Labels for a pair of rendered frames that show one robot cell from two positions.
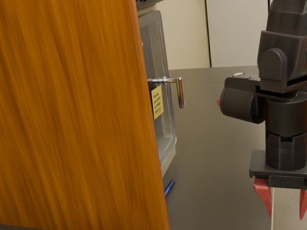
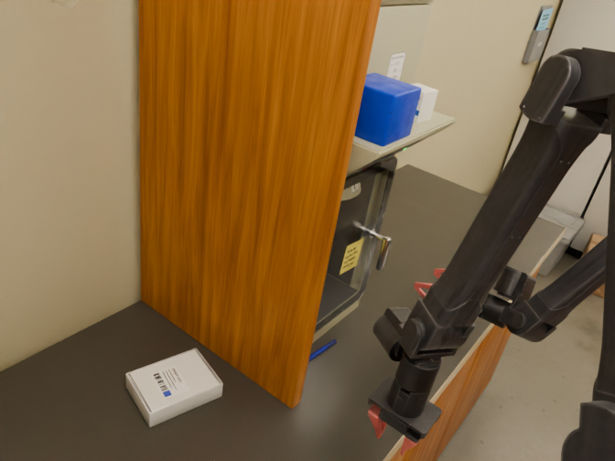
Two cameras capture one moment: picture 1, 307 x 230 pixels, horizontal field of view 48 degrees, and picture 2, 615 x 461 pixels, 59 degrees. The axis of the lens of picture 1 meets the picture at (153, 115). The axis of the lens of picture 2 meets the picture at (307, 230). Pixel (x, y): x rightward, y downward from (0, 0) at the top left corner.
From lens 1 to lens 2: 0.43 m
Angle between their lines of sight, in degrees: 13
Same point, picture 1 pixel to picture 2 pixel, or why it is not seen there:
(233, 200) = not seen: hidden behind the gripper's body
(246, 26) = not seen: hidden behind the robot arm
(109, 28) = (308, 208)
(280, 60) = (415, 335)
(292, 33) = (435, 318)
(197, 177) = (362, 348)
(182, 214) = (323, 383)
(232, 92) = (386, 324)
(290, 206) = (502, 407)
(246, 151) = not seen: hidden behind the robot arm
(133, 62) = (318, 246)
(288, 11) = (439, 300)
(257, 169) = (375, 400)
